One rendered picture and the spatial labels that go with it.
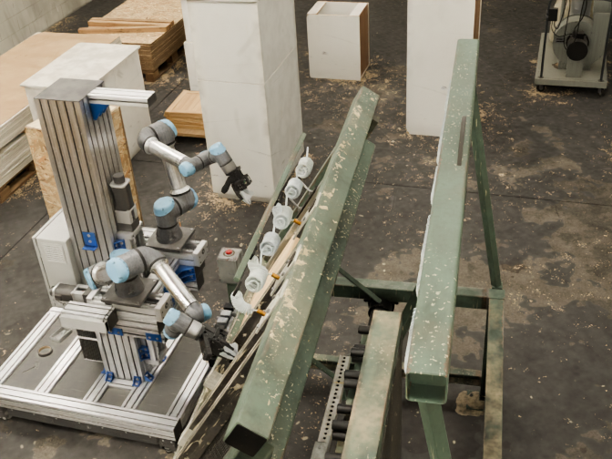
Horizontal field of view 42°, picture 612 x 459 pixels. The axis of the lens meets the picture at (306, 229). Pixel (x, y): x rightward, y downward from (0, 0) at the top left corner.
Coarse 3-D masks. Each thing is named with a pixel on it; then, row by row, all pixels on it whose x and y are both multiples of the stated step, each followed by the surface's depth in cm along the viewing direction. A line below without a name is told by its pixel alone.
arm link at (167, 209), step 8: (160, 200) 446; (168, 200) 445; (176, 200) 448; (160, 208) 441; (168, 208) 441; (176, 208) 446; (160, 216) 442; (168, 216) 443; (176, 216) 448; (160, 224) 446; (168, 224) 446
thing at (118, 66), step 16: (80, 48) 746; (96, 48) 744; (112, 48) 741; (128, 48) 739; (48, 64) 718; (64, 64) 716; (80, 64) 713; (96, 64) 711; (112, 64) 709; (128, 64) 732; (32, 80) 688; (48, 80) 686; (112, 80) 707; (128, 80) 735; (32, 96) 687; (32, 112) 697; (128, 112) 741; (144, 112) 770; (128, 128) 745; (128, 144) 748
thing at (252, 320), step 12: (276, 204) 306; (300, 228) 309; (264, 300) 335; (252, 312) 341; (252, 324) 345; (240, 336) 350; (240, 348) 354; (228, 360) 360; (216, 372) 366; (204, 384) 372
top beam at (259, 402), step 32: (352, 128) 355; (352, 160) 336; (320, 224) 293; (320, 256) 280; (288, 288) 260; (288, 320) 250; (256, 352) 246; (288, 352) 240; (256, 384) 225; (256, 416) 217; (256, 448) 217
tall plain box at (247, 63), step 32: (192, 0) 597; (224, 0) 586; (256, 0) 579; (288, 0) 651; (192, 32) 611; (224, 32) 603; (256, 32) 596; (288, 32) 660; (224, 64) 618; (256, 64) 610; (288, 64) 669; (224, 96) 633; (256, 96) 625; (288, 96) 679; (224, 128) 650; (256, 128) 641; (288, 128) 688; (256, 160) 658; (288, 160) 698; (256, 192) 676
